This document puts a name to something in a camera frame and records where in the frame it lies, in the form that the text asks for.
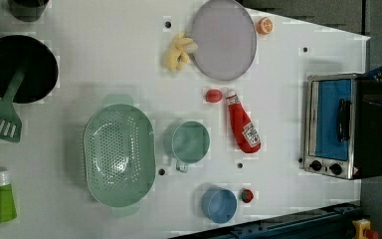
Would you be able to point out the green plastic strainer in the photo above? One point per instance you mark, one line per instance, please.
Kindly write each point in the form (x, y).
(119, 155)

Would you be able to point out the dark grey cup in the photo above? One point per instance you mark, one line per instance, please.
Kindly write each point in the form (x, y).
(27, 10)

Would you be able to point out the blue metal frame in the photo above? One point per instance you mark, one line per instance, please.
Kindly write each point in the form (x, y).
(331, 222)

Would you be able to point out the yellow red toy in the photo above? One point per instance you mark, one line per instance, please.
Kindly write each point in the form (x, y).
(363, 230)

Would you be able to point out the yellow plush banana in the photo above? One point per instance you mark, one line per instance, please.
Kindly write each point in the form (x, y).
(179, 52)

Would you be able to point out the green mug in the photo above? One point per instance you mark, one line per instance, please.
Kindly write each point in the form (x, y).
(186, 141)

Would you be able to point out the green bottle white cap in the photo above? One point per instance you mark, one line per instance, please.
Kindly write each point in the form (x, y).
(7, 205)

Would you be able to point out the green plastic spatula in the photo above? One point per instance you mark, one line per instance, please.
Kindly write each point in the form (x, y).
(10, 122)

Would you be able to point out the blue cup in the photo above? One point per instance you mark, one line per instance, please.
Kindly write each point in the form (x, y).
(219, 204)

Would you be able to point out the orange slice toy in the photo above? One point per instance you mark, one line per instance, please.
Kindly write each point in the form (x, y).
(264, 26)

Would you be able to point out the grey round plate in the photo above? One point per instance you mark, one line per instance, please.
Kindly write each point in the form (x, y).
(226, 39)

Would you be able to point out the red plush ketchup bottle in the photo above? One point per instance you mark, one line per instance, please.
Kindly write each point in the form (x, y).
(246, 136)

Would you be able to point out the red plush strawberry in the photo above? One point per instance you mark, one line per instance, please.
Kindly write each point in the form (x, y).
(247, 195)

